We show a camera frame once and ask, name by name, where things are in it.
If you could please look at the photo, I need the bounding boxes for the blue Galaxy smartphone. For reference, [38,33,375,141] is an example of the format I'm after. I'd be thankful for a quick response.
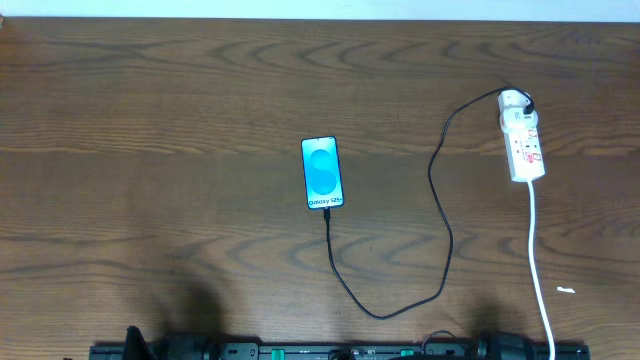
[301,136,345,210]

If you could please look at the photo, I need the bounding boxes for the black USB charging cable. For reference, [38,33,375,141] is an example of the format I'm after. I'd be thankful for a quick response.
[322,86,536,321]

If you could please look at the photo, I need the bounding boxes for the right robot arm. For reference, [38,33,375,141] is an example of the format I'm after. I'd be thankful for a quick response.
[471,332,536,360]

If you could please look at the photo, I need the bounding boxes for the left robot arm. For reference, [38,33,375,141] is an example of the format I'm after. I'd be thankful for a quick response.
[122,326,220,360]

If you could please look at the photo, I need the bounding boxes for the white charger plug adapter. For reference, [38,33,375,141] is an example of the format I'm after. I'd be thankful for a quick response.
[498,89,535,114]

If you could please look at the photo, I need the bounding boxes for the small white paper scrap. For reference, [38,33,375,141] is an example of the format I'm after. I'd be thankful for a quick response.
[556,286,576,294]

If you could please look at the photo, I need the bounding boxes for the white power strip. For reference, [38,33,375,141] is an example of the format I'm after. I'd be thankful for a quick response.
[500,108,546,183]

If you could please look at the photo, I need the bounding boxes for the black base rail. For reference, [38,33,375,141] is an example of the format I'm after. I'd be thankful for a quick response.
[88,342,591,360]

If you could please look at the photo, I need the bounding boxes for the white power strip cord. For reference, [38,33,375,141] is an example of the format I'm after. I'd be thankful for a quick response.
[526,180,557,360]

